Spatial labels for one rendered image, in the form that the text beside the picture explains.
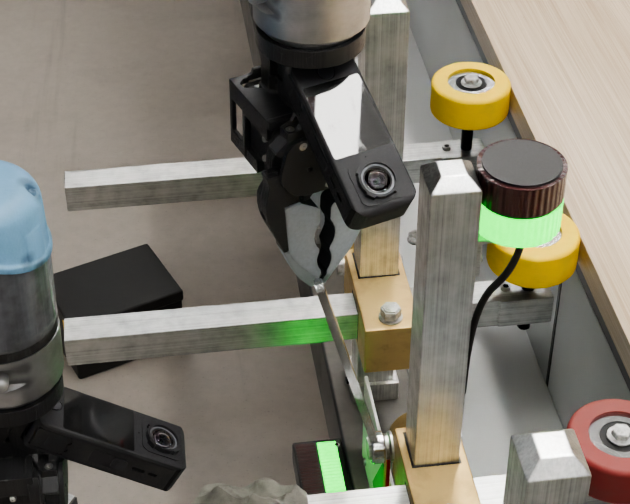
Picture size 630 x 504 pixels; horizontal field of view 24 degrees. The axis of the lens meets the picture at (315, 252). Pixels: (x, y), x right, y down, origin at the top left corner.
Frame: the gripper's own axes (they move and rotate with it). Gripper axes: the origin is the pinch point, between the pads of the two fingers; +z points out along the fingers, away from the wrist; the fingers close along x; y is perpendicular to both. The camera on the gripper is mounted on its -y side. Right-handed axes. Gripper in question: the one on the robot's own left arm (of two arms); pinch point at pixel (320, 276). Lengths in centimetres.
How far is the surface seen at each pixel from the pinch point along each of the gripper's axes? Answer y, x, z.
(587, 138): 18.6, -39.4, 12.4
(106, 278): 110, -20, 93
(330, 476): 7.4, -5.6, 31.9
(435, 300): -7.6, -4.8, -1.8
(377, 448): -3.6, -3.4, 16.3
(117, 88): 184, -51, 108
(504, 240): -9.7, -8.5, -7.3
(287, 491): -5.6, 5.6, 14.6
